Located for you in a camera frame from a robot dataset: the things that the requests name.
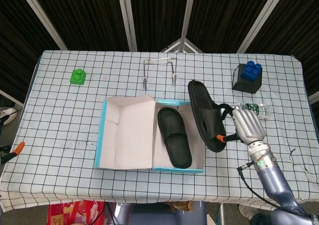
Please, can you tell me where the brown paper bag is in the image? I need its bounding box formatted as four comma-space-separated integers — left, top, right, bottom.
166, 200, 194, 213

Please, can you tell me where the metal wire stand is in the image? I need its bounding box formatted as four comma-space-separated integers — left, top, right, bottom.
143, 57, 178, 89

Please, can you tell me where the grey sneaker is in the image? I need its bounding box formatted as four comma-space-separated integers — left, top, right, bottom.
238, 204, 260, 221

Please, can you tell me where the black folding screen white frame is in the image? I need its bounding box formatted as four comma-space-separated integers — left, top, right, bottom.
0, 0, 319, 111

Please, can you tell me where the white triangular metal frame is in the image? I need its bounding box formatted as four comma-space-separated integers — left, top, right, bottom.
160, 38, 204, 53

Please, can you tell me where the clear plastic water bottle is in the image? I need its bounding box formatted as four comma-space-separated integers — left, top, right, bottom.
229, 102, 273, 120

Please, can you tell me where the black square holder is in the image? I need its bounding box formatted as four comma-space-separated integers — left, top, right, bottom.
231, 63, 263, 94

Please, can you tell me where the green toy building brick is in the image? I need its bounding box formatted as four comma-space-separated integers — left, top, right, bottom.
69, 68, 87, 87

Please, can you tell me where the light blue cardboard shoe box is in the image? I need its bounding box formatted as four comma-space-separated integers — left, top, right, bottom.
94, 94, 205, 173

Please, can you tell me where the red patterned bag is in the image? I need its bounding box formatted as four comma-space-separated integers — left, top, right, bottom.
47, 199, 107, 225

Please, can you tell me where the white black checkered tablecloth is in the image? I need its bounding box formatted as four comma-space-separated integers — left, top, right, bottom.
0, 50, 319, 212

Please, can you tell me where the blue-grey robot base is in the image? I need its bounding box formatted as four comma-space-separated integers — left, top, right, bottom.
106, 201, 207, 225

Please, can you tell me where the blue toy building brick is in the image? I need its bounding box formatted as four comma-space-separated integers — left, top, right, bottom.
240, 60, 264, 82

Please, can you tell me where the white sneaker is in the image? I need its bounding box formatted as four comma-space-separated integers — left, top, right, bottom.
0, 108, 18, 123

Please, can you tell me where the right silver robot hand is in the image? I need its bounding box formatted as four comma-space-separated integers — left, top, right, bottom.
216, 103, 266, 145

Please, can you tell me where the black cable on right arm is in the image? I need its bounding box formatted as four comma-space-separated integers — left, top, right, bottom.
237, 160, 310, 217

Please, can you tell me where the black rubber slipper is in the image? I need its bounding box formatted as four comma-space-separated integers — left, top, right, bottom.
157, 107, 192, 169
187, 79, 228, 153

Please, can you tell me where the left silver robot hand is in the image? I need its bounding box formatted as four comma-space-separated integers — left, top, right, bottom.
0, 141, 26, 166

